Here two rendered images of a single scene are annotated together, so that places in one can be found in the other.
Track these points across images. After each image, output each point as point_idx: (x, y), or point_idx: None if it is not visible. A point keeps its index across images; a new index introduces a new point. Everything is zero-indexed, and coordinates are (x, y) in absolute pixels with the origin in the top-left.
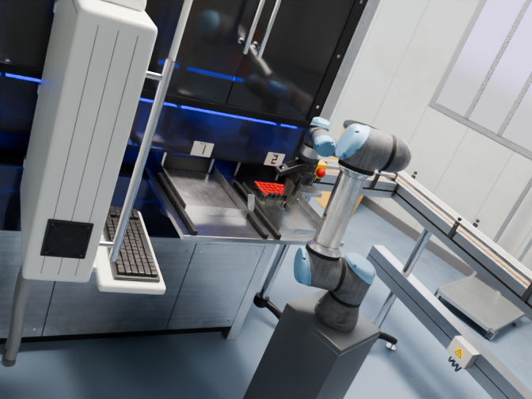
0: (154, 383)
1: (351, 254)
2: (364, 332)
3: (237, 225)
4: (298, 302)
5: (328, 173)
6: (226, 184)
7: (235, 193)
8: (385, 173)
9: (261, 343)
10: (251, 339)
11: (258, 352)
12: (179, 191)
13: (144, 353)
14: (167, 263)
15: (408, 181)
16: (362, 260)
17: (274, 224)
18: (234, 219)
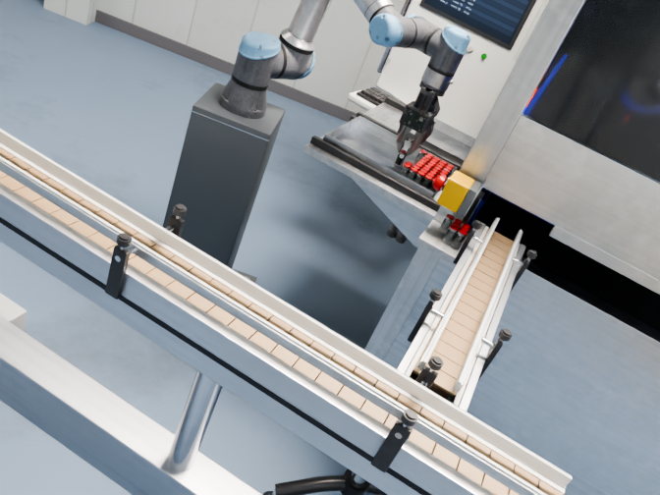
0: (324, 323)
1: (276, 41)
2: (207, 98)
3: (386, 124)
4: (277, 111)
5: (465, 257)
6: (455, 158)
7: (433, 144)
8: (434, 336)
9: (290, 452)
10: (306, 450)
11: (282, 432)
12: (455, 142)
13: (361, 347)
14: None
15: (378, 358)
16: (263, 41)
17: (369, 125)
18: (395, 130)
